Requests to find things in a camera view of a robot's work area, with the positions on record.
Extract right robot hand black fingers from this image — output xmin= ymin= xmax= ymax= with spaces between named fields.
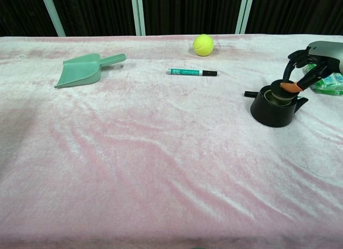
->
xmin=279 ymin=40 xmax=343 ymax=94

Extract black teapot lid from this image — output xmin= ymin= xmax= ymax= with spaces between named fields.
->
xmin=270 ymin=79 xmax=298 ymax=101

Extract black teapot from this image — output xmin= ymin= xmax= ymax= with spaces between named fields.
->
xmin=244 ymin=88 xmax=309 ymax=128

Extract green tissue pack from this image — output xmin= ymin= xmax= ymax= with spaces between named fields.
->
xmin=302 ymin=64 xmax=343 ymax=96

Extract yellow tennis ball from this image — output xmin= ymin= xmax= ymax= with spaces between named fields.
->
xmin=192 ymin=34 xmax=215 ymax=57

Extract teal marker pen black cap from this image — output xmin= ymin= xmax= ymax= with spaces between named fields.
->
xmin=167 ymin=68 xmax=219 ymax=77

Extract pink plush table cloth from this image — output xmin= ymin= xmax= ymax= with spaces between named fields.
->
xmin=0 ymin=33 xmax=343 ymax=249

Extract dark pleated curtain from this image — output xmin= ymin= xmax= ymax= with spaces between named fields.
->
xmin=0 ymin=0 xmax=343 ymax=38

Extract green plastic dustpan scoop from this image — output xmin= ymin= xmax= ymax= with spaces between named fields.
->
xmin=54 ymin=53 xmax=127 ymax=89

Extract pale green frame post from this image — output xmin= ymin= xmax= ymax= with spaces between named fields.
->
xmin=40 ymin=0 xmax=66 ymax=38
xmin=130 ymin=0 xmax=147 ymax=36
xmin=235 ymin=0 xmax=255 ymax=35

